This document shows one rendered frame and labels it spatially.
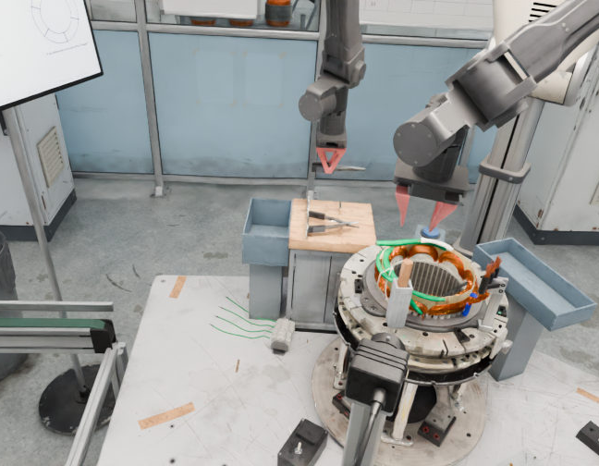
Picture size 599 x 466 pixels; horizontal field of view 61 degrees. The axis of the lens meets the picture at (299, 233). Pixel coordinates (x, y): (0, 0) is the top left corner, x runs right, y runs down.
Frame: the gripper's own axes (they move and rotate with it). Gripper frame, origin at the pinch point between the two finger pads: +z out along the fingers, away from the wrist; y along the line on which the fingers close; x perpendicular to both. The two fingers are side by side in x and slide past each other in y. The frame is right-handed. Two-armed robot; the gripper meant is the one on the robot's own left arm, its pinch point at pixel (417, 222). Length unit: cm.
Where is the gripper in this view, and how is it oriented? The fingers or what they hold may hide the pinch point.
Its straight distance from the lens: 79.2
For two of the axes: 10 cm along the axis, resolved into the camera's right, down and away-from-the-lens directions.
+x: 2.4, -5.9, 7.7
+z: -0.9, 7.8, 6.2
